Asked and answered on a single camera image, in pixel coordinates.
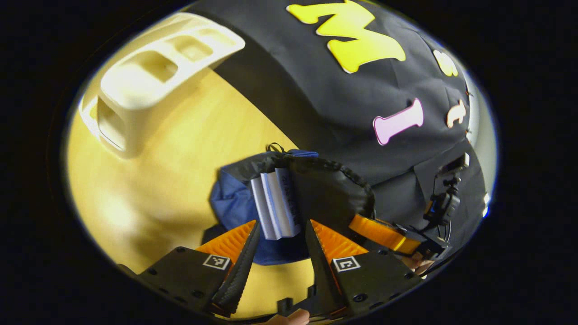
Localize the grey cover book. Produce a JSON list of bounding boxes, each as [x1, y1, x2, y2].
[[251, 174, 283, 240]]

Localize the white cover book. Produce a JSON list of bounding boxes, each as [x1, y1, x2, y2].
[[275, 168, 302, 237]]

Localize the black backdrop cloth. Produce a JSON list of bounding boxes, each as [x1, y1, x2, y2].
[[187, 0, 490, 255]]

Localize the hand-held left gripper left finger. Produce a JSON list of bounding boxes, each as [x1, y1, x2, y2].
[[118, 220, 261, 316]]

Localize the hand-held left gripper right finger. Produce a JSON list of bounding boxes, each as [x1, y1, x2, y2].
[[305, 220, 424, 316]]

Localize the white bookshelf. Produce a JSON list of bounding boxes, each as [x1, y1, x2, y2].
[[79, 13, 246, 158]]

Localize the blue schoolbag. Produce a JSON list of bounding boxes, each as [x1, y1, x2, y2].
[[210, 144, 375, 266]]

